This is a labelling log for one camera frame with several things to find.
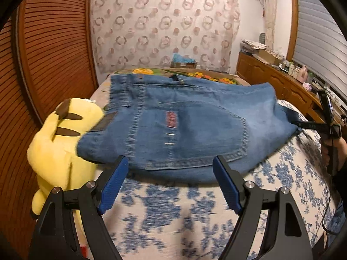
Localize cardboard box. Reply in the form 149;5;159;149
255;49;282;65

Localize orange flower blanket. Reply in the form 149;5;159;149
89;68;251;106

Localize wooden louvered wardrobe door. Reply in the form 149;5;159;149
0;0;98;260

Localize wooden dresser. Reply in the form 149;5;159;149
236;51;347;130

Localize person's right forearm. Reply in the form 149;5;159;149
331;161;347;198

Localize yellow plush toy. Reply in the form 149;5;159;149
27;97;107;225

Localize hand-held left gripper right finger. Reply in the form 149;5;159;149
212;156;312;260

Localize ring patterned curtain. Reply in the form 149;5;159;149
91;0;242;73

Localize blue denim pants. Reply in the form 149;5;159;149
76;74;303;183

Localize blue floral bedspread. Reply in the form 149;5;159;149
79;99;339;260

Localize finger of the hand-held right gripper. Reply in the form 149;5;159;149
291;119;330;135

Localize person's right hand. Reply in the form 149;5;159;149
320;137;347;169

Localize white side curtain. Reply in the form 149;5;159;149
264;0;277;49

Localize group of bottles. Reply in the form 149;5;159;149
279;60;312;84

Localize grey window blinds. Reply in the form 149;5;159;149
293;0;347;87

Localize stack of papers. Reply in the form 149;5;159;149
241;39;267;54

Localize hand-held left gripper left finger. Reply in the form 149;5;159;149
28;155;129;260

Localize blue plastic bag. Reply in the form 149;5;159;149
171;54;196;64

